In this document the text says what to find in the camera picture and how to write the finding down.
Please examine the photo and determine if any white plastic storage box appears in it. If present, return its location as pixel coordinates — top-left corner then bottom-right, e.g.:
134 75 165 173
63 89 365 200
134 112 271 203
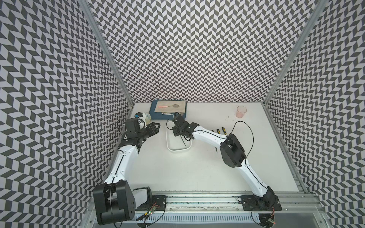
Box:
165 120 193 154

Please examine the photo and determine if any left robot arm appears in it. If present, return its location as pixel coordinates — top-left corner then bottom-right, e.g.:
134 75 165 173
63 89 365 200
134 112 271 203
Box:
93 116 161 225

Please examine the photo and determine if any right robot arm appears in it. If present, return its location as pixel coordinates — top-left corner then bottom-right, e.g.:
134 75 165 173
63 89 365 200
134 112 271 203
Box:
172 113 277 211

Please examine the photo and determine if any dark teal tray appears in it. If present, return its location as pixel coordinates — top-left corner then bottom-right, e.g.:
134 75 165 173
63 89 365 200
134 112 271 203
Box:
149 100 187 120

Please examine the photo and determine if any beige folded cloth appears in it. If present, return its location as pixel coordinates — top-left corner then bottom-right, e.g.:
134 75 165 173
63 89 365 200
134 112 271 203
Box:
155 100 186 113

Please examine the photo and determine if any pink translucent cup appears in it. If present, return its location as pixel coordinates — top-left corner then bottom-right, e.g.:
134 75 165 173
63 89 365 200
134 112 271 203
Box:
236 105 247 118

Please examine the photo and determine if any left base wiring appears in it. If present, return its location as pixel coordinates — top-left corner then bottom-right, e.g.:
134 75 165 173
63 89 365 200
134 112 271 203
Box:
135 201 166 228

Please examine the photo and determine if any base wiring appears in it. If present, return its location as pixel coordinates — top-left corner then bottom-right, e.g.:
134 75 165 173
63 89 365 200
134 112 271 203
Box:
135 201 166 228
250 203 281 228

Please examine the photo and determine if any right base wiring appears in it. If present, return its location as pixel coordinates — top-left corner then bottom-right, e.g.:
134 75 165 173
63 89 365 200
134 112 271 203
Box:
250 203 281 228

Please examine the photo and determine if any pink handled spoon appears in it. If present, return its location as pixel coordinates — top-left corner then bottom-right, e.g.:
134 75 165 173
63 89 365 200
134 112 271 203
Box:
158 104 180 108

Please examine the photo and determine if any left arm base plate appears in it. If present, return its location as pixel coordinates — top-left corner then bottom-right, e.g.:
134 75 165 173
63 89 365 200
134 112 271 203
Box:
136 195 167 211

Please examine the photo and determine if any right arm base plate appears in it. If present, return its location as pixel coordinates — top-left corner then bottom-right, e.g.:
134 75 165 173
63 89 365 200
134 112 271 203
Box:
238 195 282 211

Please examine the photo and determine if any aluminium front rail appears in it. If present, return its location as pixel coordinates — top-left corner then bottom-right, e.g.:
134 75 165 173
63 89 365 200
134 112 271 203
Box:
152 191 325 213

